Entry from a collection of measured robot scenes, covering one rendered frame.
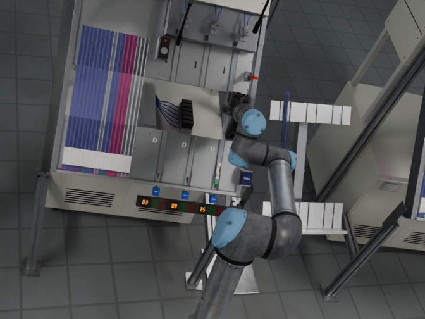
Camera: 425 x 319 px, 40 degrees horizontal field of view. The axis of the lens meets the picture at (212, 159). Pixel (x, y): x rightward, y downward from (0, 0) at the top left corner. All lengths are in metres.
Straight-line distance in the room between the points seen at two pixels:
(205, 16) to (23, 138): 1.38
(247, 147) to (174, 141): 0.36
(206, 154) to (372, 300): 1.39
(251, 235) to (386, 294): 1.77
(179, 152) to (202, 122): 0.44
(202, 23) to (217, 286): 0.95
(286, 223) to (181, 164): 0.66
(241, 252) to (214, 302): 0.19
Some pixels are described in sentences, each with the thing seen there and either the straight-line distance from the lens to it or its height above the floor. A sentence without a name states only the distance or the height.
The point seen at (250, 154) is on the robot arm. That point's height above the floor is 1.05.
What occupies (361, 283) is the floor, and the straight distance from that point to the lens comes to 3.20.
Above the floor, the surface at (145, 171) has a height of 0.74.
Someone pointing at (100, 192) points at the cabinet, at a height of 0.23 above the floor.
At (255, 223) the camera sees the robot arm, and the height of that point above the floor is 1.16.
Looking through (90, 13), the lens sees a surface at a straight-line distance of 2.14.
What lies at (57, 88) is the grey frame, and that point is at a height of 0.62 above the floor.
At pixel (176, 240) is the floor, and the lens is 2.89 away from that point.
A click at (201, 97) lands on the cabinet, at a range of 2.67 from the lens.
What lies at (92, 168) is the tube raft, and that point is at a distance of 2.09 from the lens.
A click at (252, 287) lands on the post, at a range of 2.88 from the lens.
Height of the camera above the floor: 2.34
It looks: 45 degrees down
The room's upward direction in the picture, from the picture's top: 25 degrees clockwise
